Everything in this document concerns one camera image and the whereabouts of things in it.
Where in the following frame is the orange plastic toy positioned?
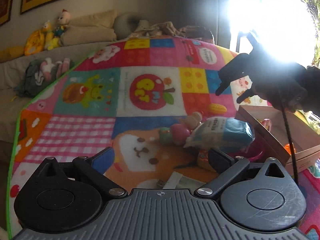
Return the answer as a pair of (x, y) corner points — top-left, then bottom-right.
(284, 144), (296, 155)

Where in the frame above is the pink round toy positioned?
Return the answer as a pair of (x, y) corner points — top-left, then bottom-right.
(259, 119), (272, 132)

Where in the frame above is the yellow toy corn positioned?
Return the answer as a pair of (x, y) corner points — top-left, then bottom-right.
(208, 103), (227, 115)

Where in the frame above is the pink plastic basket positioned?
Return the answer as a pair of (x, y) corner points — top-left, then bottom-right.
(228, 139), (265, 163)

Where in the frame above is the pink cardboard box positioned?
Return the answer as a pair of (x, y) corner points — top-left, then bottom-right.
(235, 105), (319, 175)

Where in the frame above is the blue white tissue pack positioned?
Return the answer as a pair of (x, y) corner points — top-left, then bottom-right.
(184, 116), (255, 153)

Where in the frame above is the white battery holder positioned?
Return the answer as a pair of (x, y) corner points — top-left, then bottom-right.
(157, 172), (205, 192)

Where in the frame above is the beige toy bottle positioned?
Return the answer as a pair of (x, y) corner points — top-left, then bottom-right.
(180, 112), (203, 131)

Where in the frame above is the pink green toy bottle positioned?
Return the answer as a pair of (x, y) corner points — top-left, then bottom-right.
(159, 124), (190, 146)

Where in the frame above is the colourful cartoon play mat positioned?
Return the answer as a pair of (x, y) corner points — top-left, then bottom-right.
(7, 36), (319, 239)

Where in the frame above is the potted green plant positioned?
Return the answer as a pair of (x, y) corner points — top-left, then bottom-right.
(302, 0), (319, 68)

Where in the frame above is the brown crumpled blanket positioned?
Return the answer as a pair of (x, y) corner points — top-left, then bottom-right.
(129, 20), (215, 44)

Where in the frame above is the green pink plush toy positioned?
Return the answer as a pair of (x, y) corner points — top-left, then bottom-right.
(14, 57), (74, 98)

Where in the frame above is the grey neck pillow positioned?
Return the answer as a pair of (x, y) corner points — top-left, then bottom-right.
(113, 12), (151, 40)

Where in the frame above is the yellow plush toy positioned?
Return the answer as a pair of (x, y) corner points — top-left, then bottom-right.
(24, 21), (60, 56)

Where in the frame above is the beige pillow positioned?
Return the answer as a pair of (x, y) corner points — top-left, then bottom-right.
(60, 9), (117, 46)

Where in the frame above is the doll plush toy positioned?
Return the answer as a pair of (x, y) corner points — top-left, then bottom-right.
(54, 9), (71, 37)

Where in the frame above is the yellow toy camera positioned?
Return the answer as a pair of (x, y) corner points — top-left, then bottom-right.
(197, 150), (216, 172)

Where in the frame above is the black cable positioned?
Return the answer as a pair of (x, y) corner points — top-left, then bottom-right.
(274, 80), (299, 186)

